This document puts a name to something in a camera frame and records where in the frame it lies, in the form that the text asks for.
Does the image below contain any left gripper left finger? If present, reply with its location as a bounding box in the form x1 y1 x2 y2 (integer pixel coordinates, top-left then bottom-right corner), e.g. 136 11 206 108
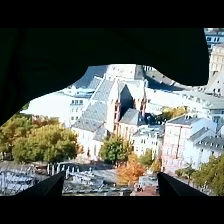
17 170 66 197

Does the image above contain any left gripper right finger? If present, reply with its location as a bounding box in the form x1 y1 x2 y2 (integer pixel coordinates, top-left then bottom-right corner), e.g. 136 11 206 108
156 171 208 197

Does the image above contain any black garment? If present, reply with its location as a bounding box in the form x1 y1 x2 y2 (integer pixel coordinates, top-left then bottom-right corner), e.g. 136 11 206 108
0 27 210 128

